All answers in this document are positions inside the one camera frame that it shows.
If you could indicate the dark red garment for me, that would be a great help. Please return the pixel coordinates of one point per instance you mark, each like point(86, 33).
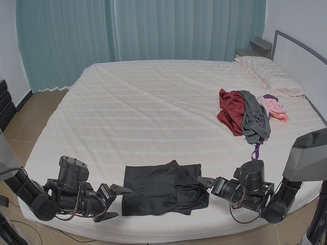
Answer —
point(232, 111)

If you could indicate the cream pillow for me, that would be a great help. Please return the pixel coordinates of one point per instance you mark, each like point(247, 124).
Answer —
point(270, 75)

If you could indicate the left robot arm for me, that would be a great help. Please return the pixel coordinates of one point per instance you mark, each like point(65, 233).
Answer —
point(35, 195)

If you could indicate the purple garment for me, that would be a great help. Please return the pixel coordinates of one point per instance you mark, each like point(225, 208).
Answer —
point(256, 152)

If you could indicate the grey bedside table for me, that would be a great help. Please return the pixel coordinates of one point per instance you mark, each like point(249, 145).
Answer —
point(253, 50)

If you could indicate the pink garment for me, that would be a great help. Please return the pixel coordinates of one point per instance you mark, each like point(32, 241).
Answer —
point(276, 110)

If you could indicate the black chest of drawers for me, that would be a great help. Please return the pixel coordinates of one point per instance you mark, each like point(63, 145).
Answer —
point(6, 103)

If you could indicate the grey garment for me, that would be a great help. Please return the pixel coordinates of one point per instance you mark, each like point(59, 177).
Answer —
point(254, 121)

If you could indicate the blue-green curtain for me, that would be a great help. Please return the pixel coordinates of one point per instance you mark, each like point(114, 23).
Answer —
point(66, 34)
point(189, 19)

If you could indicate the bed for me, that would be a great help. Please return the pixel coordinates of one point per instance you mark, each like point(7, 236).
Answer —
point(143, 111)

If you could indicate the black T-shirt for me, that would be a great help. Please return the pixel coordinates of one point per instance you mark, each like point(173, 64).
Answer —
point(153, 187)

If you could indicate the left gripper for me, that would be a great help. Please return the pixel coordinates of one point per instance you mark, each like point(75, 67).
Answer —
point(102, 198)

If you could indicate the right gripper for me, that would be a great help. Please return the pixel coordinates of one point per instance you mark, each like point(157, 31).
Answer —
point(222, 187)

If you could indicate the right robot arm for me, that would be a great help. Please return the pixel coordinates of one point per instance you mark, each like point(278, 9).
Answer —
point(304, 159)

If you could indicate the small black adapter box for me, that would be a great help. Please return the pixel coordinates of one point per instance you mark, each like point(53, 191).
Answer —
point(3, 202)

